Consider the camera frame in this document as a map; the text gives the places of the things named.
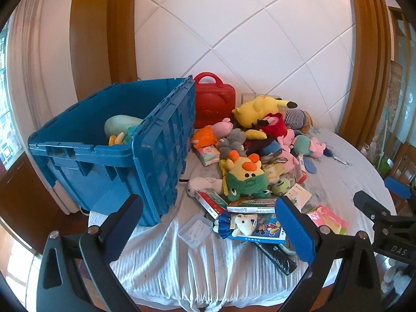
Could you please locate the striped dog plush toy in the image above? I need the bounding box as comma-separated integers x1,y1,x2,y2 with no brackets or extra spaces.
281,109,314,134

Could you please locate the yellow mouse plush toy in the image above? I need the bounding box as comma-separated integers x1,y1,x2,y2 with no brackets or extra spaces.
232,95,298,140

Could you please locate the pale green plush toy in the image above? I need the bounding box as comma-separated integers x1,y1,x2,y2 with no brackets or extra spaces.
105,115,144,137

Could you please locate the green broom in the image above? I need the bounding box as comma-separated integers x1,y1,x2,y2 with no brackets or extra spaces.
377,110,394,174

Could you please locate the blue plastic crate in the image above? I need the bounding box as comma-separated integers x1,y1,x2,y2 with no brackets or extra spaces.
28,75,196,227

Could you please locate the pink card packet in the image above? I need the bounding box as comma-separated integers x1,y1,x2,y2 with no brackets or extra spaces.
307,205,350,235

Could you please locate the clear plastic box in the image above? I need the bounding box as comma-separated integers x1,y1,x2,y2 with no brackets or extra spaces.
178,214,213,248

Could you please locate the wooden door frame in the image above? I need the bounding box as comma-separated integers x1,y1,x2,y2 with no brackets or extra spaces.
69,0,138,102
336,0,392,147

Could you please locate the white mouse plush keychain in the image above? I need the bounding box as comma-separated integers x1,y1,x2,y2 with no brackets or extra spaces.
213,213,259,239

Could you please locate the wooden chair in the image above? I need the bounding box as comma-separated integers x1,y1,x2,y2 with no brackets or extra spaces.
388,141,416,186

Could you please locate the white bone-shaped plush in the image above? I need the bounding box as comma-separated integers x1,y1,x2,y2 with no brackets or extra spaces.
185,177,225,197

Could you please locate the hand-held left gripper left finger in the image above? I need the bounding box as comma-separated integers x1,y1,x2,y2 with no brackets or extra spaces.
35,194,144,312

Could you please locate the white box green print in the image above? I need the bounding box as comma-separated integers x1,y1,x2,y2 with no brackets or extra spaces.
284,184,313,210

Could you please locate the window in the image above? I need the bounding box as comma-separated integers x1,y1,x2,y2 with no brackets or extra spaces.
0,29,24,170

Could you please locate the red plush toy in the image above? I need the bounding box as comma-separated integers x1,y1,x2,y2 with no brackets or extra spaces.
258,112,288,139

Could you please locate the beige curtain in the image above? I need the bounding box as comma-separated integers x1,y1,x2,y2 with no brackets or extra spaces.
6,0,88,216

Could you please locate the green one-eyed monster plush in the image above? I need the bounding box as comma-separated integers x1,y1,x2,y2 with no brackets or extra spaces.
271,179,291,197

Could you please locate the grey plush toy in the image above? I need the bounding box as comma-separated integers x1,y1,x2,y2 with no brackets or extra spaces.
217,128,248,158

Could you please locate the yellow chick plush green scarf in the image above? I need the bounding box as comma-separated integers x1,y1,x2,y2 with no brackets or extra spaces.
219,151,270,202

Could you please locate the thin green red book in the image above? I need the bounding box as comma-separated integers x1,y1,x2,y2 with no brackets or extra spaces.
226,198,277,213

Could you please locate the blue cartoon picture book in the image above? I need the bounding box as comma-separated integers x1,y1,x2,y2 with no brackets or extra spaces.
227,213,288,244

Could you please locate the red card box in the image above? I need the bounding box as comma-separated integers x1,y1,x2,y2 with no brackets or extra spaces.
195,190,230,220

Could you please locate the dark blue plush toy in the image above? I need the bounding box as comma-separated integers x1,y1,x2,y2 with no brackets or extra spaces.
247,138,283,157

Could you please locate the pig plush in orange dress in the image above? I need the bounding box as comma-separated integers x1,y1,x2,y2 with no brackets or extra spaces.
191,119,233,148

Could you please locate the pink green tissue pack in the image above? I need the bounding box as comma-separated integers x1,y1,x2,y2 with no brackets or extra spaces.
197,146,222,167

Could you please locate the teal and pink plush toy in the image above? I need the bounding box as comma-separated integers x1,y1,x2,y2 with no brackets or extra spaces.
292,135,327,160

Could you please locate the white tablecloth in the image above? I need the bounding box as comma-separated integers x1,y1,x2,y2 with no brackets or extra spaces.
88,127,397,312

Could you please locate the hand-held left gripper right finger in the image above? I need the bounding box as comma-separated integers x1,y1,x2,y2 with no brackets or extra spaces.
275,197,384,312

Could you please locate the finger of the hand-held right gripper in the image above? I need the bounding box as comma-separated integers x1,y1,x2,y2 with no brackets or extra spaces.
354,190,416,227
385,177,416,199

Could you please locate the red plastic toy case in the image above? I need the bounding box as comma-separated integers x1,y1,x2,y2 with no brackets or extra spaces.
193,72,236,129

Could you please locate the red and white box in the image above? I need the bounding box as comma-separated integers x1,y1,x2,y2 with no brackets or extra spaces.
295,156,308,186

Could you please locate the pink pig plush toy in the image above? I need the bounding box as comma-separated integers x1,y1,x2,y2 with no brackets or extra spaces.
279,129,296,147

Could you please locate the grey fuzzy slipper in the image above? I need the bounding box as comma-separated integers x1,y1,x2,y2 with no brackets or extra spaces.
380,260,412,295

